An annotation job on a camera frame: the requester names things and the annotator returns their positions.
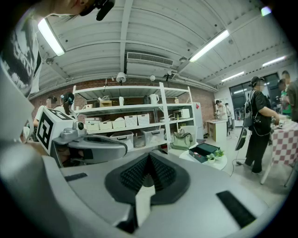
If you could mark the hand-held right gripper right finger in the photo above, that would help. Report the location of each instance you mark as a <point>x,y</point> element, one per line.
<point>198,176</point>

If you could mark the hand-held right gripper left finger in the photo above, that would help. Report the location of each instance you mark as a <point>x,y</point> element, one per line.
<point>93,176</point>

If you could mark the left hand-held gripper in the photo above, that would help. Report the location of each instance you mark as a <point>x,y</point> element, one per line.
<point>46,127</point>

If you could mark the small red bottle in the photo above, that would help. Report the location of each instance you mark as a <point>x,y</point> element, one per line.
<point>196,153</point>

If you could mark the teal box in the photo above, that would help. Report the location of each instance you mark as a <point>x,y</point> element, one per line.
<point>205,148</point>

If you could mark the clear plastic bin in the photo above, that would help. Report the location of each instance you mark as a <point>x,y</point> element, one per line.
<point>122,139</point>
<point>152,136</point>

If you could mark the small green potted plant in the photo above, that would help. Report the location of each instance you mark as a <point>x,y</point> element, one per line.
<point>219,152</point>
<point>211,157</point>

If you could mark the white round table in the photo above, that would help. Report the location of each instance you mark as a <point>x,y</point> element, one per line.
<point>218,165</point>

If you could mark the clear bin with brown contents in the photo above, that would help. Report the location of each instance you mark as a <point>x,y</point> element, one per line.
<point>139,140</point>

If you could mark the white perforated basket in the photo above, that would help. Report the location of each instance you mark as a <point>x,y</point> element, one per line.
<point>130,120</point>
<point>143,119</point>

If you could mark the green tote bag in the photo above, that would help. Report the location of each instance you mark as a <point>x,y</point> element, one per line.
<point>182,140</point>

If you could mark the white low cabinet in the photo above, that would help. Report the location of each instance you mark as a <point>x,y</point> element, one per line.
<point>217,130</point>

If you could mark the black oval backpack shell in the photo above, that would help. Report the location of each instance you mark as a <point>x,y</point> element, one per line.
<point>241,139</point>

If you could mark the white refrigerator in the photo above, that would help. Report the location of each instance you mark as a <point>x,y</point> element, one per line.
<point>198,116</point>

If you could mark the white toaster oven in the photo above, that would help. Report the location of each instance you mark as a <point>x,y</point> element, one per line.
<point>182,114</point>

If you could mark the white metal shelf rack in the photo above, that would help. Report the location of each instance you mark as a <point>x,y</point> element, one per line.
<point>164,111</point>

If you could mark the checkered tablecloth table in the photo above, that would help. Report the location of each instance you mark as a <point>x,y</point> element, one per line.
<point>285,144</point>

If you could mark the ceiling air conditioner vent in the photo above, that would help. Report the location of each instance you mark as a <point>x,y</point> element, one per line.
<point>150,58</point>

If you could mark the long ceiling light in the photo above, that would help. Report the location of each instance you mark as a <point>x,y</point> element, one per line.
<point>232,76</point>
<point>50,37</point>
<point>209,45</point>
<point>274,61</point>

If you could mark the person's printed white shirt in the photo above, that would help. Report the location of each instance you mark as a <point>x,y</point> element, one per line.
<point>21,58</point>

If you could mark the person's face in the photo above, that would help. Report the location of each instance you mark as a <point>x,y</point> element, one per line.
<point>69,5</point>

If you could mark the white dome security camera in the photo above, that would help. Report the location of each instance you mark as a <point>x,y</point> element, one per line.
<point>121,77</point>

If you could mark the black head-worn camera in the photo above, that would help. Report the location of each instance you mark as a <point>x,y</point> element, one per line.
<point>103,9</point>

